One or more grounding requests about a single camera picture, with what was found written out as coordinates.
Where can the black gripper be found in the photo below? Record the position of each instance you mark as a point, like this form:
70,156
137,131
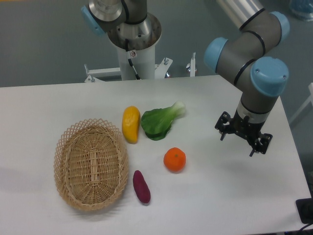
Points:
259,142

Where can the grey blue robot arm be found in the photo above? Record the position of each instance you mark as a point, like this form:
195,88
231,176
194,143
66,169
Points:
242,62

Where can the orange fruit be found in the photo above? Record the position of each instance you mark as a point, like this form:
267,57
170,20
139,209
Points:
174,159

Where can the green bok choy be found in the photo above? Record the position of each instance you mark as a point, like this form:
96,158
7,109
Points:
157,123

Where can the black device at table edge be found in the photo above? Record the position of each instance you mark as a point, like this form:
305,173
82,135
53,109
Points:
305,210

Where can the yellow mango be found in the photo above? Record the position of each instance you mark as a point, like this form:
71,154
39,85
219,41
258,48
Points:
130,124

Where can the purple sweet potato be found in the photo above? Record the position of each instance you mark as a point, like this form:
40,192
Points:
141,188

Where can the blue object top right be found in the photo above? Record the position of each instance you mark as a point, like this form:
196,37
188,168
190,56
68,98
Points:
302,9

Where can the woven wicker basket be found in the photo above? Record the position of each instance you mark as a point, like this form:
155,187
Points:
91,165

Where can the white frame at right edge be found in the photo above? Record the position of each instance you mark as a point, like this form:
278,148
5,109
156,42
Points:
303,109

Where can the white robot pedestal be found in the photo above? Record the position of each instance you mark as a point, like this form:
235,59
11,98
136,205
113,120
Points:
135,45

